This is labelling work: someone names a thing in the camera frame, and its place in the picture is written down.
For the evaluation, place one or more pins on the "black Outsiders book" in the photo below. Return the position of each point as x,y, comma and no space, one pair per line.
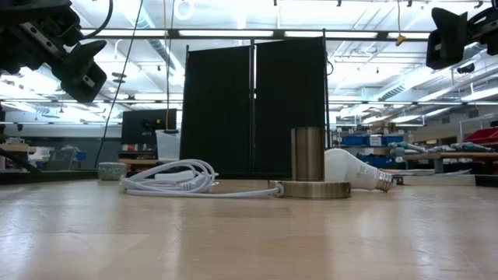
435,180

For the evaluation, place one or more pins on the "small grey patterned bowl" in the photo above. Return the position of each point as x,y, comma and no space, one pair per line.
112,171

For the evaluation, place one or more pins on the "small wooden side table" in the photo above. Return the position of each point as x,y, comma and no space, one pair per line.
15,148

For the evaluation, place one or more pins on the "blue storage bin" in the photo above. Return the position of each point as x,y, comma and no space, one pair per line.
385,161
393,140
353,141

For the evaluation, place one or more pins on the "clear plastic tub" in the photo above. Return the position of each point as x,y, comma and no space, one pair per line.
168,145

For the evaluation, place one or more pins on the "white lightbulb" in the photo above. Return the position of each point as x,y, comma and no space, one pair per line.
346,169

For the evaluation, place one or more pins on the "brass lamp base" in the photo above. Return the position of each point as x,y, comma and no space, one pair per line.
307,155

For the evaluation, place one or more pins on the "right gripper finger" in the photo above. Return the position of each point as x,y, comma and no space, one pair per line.
447,39

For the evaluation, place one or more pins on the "black computer monitor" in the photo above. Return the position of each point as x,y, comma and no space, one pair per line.
140,126

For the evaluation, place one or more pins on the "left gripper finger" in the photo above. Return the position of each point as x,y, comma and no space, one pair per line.
81,70

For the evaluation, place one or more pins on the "red storage bin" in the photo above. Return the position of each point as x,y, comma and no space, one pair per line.
482,137

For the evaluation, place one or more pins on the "long wooden workbench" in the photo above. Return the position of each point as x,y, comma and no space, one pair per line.
447,156

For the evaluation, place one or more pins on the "black folding partition screen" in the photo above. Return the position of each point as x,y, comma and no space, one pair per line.
218,109

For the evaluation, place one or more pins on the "small black ceiling device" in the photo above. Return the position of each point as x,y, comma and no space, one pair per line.
466,68

